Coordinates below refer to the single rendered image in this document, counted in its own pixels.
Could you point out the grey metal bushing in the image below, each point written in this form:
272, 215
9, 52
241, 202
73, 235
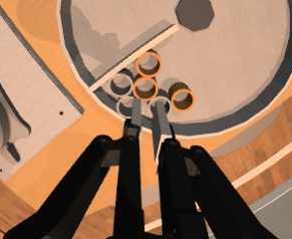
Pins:
161, 94
121, 92
124, 111

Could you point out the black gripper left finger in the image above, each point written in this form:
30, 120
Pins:
62, 212

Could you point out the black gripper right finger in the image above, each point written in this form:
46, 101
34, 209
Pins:
185, 174

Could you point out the bronze bushing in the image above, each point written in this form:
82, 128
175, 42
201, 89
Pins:
187, 103
144, 95
152, 72

